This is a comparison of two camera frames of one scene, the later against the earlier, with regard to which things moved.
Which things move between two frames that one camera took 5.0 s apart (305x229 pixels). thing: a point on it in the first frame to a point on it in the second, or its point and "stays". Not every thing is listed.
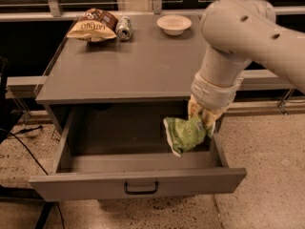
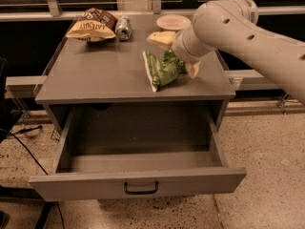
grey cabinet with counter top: x=151 y=69 stays
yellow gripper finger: x=194 y=109 to x=163 y=39
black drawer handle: x=140 y=192 stays
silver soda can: x=124 y=29 stays
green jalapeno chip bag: x=184 y=135 to x=165 y=72
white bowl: x=173 y=25 stays
